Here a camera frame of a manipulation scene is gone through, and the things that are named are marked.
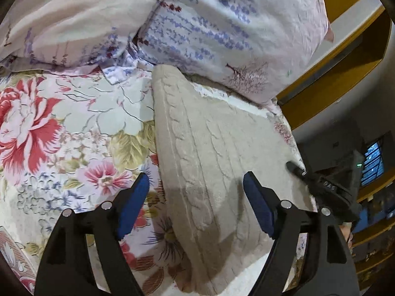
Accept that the barred window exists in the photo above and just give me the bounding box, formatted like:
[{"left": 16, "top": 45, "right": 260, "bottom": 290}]
[{"left": 360, "top": 141, "right": 386, "bottom": 187}]

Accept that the floral bed sheet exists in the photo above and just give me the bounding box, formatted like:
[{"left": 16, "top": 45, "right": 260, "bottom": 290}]
[{"left": 0, "top": 66, "right": 312, "bottom": 296}]

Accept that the yellow wooden shelf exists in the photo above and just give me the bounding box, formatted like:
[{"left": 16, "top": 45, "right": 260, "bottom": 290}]
[{"left": 350, "top": 188, "right": 395, "bottom": 288}]

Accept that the person's right hand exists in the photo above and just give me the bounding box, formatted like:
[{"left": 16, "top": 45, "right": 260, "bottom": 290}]
[{"left": 339, "top": 222, "right": 355, "bottom": 246}]

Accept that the beige cable-knit sweater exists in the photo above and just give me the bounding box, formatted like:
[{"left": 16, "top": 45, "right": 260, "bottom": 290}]
[{"left": 152, "top": 64, "right": 319, "bottom": 296}]

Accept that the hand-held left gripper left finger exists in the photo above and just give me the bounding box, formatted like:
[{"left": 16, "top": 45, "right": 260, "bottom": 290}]
[{"left": 34, "top": 172, "right": 151, "bottom": 296}]

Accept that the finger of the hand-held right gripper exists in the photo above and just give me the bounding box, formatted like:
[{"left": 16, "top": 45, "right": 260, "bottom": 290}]
[{"left": 285, "top": 160, "right": 311, "bottom": 188}]

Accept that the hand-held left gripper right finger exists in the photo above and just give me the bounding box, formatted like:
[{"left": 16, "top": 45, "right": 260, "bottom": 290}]
[{"left": 243, "top": 171, "right": 360, "bottom": 296}]

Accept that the lavender print pillow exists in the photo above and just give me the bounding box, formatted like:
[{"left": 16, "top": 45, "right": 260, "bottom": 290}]
[{"left": 134, "top": 0, "right": 336, "bottom": 105}]

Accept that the yellow wooden headboard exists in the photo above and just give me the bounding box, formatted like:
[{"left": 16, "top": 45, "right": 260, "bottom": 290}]
[{"left": 276, "top": 0, "right": 393, "bottom": 130}]

